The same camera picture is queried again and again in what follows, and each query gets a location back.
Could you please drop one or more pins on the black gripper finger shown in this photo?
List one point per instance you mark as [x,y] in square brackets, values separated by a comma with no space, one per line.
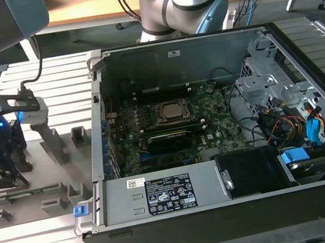
[18,178]

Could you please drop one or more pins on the grey parts rack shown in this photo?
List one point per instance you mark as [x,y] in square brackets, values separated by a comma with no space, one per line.
[50,179]

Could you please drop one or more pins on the blue plastic case latch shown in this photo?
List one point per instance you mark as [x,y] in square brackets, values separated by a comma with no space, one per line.
[80,212]

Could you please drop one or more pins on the grey power supply unit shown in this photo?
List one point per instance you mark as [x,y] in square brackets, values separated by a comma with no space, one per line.
[123,204]

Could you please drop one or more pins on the black Nvidia graphics card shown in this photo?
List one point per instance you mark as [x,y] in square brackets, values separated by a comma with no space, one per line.
[169,143]

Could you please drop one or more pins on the light wooden desk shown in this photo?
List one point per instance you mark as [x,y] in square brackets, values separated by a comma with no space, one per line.
[83,12]

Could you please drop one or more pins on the silver CPU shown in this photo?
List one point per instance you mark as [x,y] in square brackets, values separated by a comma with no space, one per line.
[172,110]

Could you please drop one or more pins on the black open PC case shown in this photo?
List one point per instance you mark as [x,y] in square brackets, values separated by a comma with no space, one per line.
[200,228]

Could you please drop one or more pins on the silver coin battery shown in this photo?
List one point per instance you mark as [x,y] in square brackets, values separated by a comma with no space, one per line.
[210,90]

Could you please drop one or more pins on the green motherboard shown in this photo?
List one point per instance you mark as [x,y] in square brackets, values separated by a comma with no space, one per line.
[222,123]

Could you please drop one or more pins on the black plastic shroud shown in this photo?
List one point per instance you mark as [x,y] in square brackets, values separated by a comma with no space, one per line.
[250,172]

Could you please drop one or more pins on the white power strip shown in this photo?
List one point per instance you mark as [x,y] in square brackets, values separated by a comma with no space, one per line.
[228,20]

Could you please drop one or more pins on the silver metal disk bay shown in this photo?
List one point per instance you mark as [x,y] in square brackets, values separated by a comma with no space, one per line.
[272,81]

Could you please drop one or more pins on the blue disk carrier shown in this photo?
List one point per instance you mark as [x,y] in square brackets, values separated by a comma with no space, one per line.
[294,156]

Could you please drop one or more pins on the silver black hard disk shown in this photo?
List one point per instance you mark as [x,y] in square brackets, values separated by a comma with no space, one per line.
[308,165]

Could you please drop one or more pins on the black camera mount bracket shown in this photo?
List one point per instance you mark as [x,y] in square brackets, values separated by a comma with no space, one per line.
[4,100]

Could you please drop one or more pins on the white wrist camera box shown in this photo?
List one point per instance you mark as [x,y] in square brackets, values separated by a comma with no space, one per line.
[33,112]

